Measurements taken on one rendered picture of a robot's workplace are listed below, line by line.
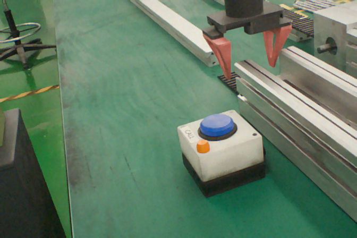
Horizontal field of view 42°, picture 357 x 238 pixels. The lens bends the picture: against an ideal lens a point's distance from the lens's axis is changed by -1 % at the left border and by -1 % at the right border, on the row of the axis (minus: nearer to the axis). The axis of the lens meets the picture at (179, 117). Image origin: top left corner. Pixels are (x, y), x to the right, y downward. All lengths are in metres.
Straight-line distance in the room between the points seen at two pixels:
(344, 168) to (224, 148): 0.13
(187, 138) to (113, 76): 0.41
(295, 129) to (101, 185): 0.25
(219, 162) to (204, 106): 0.23
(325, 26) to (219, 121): 0.32
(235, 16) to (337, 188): 0.31
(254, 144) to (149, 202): 0.14
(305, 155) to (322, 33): 0.31
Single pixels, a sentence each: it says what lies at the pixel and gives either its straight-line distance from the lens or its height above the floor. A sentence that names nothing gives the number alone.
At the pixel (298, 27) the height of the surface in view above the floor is 0.81.
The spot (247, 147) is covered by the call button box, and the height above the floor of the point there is 0.83.
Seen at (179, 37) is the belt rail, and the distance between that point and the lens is 1.04.
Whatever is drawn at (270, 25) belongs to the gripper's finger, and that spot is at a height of 0.90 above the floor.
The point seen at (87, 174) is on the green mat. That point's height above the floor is 0.78.
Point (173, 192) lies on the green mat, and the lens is 0.57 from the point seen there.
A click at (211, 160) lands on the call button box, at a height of 0.83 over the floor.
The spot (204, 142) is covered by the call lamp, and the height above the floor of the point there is 0.85.
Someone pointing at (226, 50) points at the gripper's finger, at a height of 0.88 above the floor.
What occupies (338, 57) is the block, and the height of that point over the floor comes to 0.81.
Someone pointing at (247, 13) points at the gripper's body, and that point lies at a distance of 0.69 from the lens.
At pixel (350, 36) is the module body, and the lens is 0.76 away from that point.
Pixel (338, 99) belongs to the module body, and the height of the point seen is 0.84.
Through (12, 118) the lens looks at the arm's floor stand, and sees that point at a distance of 0.88.
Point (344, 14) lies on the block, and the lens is 0.80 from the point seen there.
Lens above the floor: 1.12
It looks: 28 degrees down
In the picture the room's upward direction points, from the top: 10 degrees counter-clockwise
